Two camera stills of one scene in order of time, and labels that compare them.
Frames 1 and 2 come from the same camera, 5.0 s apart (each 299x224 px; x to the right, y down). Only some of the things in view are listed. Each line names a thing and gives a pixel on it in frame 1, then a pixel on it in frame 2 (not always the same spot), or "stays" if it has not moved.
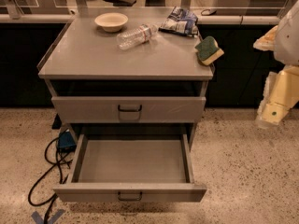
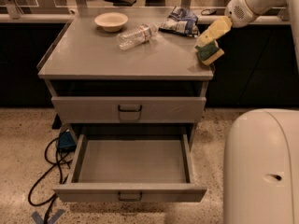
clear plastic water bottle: (136, 36) stays
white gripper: (288, 39) -> (240, 12)
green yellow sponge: (207, 50) stays
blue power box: (66, 143) stays
